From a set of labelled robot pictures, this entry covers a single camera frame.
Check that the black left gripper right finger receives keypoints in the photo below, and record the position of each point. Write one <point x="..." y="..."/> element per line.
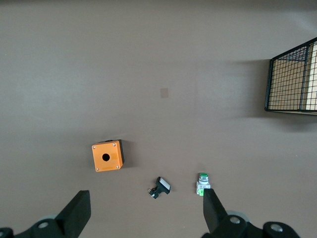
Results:
<point x="215" y="215"/>

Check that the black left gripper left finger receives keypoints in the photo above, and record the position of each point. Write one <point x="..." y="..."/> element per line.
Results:
<point x="74" y="213"/>

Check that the green push button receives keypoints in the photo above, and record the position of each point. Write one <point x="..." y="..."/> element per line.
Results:
<point x="203" y="184"/>

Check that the black white square switch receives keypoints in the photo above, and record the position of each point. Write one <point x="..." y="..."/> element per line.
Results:
<point x="162" y="186"/>

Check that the orange button enclosure box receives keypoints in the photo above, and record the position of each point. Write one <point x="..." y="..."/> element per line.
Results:
<point x="107" y="158"/>

